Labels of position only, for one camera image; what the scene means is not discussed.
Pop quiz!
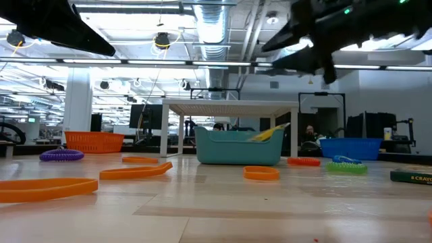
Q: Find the long ceiling light bar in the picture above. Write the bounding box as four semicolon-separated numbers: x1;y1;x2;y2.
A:
0;57;432;72

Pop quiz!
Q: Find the purple coil bracelet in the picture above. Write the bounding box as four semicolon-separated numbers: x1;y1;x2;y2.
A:
39;148;85;162

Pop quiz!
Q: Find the tall black frame stand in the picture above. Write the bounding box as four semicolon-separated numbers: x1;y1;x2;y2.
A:
298;91;347;138

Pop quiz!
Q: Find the straight silver ventilation duct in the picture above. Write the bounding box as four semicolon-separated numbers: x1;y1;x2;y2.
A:
192;0;234;101

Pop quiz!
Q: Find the teal plastic bin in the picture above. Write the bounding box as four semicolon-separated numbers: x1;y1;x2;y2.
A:
194;126;286;166

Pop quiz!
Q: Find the red coil bracelet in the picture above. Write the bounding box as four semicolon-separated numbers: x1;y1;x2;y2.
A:
287;157;321;167

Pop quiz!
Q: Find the black ceiling camera unit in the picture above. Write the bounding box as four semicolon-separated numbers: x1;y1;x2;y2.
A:
6;29;26;47
153;32;171;48

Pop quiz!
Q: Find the orange plastic basket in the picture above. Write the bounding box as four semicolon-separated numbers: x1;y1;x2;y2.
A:
64;131;126;155

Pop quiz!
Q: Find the black speaker box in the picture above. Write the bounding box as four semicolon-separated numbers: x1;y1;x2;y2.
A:
90;113;103;132

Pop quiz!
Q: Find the black curved hose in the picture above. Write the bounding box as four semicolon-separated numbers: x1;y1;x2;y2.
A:
0;121;27;145

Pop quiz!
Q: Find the orange rubber band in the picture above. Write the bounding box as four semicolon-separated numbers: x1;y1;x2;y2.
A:
243;165;281;182
0;178;99;204
121;156;159;165
99;161;173;180

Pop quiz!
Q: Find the blue coil bracelet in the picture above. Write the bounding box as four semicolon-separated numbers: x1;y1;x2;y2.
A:
332;155;362;165

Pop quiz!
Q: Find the green coil bracelet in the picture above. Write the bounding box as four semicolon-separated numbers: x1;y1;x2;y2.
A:
325;161;369;175

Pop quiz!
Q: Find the black computer monitor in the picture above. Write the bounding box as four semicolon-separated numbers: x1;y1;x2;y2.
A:
129;104;163;130

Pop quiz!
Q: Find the yellow green crayon box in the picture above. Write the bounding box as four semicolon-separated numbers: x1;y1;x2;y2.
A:
389;165;432;186
248;122;291;142

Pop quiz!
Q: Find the white building pillar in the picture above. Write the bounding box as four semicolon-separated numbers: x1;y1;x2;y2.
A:
61;67;94;145

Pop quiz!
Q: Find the black equipment rack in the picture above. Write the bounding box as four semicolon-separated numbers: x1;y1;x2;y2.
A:
346;111;416;146

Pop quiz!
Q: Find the low black frame stand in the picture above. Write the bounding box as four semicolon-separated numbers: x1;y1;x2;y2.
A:
190;87;241;101

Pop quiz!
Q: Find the blue plastic basket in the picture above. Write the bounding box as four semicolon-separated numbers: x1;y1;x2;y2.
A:
319;137;384;161

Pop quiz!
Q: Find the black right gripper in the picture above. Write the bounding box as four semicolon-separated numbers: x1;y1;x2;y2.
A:
261;0;389;85

